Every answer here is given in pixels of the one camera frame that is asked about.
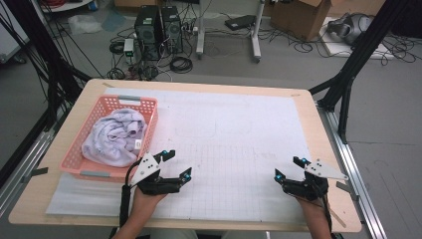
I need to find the black flat box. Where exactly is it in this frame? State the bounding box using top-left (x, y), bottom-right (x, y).
top-left (224, 14), bottom-right (257, 32)

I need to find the black frame post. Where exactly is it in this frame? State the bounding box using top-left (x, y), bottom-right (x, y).
top-left (308, 0), bottom-right (412, 145)
top-left (3, 0), bottom-right (93, 130)

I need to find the aluminium rail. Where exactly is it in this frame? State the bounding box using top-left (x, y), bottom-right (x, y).
top-left (316, 106), bottom-right (387, 239)
top-left (0, 109), bottom-right (68, 218)

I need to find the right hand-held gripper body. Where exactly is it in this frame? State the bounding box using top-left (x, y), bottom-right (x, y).
top-left (281, 157), bottom-right (349, 202)

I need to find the pink plastic basket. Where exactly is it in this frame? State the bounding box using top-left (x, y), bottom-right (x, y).
top-left (59, 94), bottom-right (159, 184)

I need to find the coil of black cable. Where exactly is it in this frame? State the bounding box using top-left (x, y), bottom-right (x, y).
top-left (169, 56), bottom-right (194, 75)

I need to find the clear plastic bag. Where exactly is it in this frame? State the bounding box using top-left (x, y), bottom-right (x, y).
top-left (68, 13), bottom-right (104, 36)

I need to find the grey rounded device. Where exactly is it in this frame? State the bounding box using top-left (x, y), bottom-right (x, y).
top-left (326, 12), bottom-right (374, 46)

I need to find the white flat board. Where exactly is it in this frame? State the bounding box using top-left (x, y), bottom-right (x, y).
top-left (319, 16), bottom-right (396, 61)

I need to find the person's right hand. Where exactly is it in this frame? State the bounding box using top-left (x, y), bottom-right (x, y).
top-left (296, 195), bottom-right (328, 218)

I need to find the white stand leg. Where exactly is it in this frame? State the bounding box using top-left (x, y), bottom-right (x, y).
top-left (250, 0), bottom-right (266, 64)
top-left (195, 0), bottom-right (207, 60)

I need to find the black computer tower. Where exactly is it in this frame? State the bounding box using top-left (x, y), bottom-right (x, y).
top-left (161, 5), bottom-right (184, 55)
top-left (133, 5), bottom-right (163, 62)

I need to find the brown cardboard box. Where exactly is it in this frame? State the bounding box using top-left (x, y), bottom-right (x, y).
top-left (270, 0), bottom-right (332, 43)

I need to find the tangle of black floor cables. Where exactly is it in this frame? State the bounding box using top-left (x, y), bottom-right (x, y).
top-left (258, 26), bottom-right (420, 68)

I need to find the grey metal bracket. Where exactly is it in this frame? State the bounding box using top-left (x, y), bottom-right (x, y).
top-left (335, 180), bottom-right (360, 202)
top-left (22, 166), bottom-right (50, 184)

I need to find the white grid mat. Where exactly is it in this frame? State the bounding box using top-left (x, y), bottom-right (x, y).
top-left (45, 87), bottom-right (317, 224)

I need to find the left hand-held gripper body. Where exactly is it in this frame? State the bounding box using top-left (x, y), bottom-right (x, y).
top-left (129, 151), bottom-right (183, 196)

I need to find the lilac printed towel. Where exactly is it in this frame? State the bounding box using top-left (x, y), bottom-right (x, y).
top-left (81, 108), bottom-right (148, 168)

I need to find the person's left hand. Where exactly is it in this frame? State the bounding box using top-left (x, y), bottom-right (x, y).
top-left (130, 187), bottom-right (167, 217)

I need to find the white adapter box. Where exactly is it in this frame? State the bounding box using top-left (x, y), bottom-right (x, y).
top-left (122, 38), bottom-right (135, 58)

